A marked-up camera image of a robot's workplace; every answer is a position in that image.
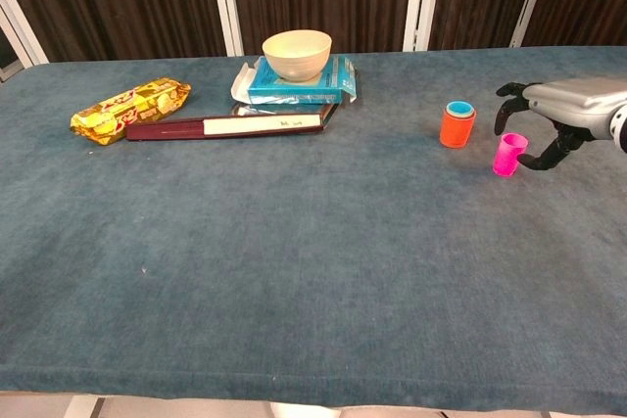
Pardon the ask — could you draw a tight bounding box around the orange plastic cup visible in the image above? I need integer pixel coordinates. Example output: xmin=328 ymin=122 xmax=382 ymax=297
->
xmin=438 ymin=103 xmax=478 ymax=150

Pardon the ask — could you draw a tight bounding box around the cream bowl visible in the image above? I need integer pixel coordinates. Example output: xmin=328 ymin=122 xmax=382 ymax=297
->
xmin=261 ymin=28 xmax=334 ymax=83

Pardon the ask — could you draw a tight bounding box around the pink plastic cup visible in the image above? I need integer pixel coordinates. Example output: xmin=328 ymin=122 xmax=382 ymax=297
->
xmin=492 ymin=132 xmax=530 ymax=178

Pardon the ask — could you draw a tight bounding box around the yellow snack packet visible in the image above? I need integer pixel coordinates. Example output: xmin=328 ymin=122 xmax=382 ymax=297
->
xmin=70 ymin=76 xmax=193 ymax=147

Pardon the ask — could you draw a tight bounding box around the blue table cloth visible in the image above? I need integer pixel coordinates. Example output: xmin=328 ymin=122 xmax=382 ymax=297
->
xmin=0 ymin=45 xmax=627 ymax=417

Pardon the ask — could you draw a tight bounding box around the maroon chopstick box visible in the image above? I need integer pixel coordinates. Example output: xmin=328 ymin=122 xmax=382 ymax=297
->
xmin=124 ymin=113 xmax=328 ymax=142

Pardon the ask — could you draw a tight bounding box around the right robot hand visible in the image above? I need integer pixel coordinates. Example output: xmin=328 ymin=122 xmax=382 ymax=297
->
xmin=494 ymin=76 xmax=627 ymax=173

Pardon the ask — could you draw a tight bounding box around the open blue carton box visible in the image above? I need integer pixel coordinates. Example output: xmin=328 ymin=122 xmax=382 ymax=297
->
xmin=229 ymin=54 xmax=359 ymax=107

